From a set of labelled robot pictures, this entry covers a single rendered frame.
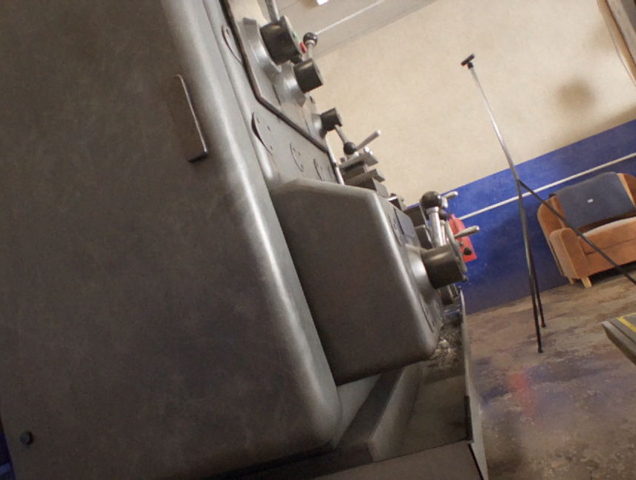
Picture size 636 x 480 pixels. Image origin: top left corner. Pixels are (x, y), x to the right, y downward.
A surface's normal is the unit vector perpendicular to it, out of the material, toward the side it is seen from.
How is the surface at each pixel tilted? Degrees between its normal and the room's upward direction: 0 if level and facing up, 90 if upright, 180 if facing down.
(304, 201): 90
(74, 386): 90
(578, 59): 90
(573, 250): 90
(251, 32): 81
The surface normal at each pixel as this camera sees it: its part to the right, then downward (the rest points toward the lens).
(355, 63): -0.29, -0.04
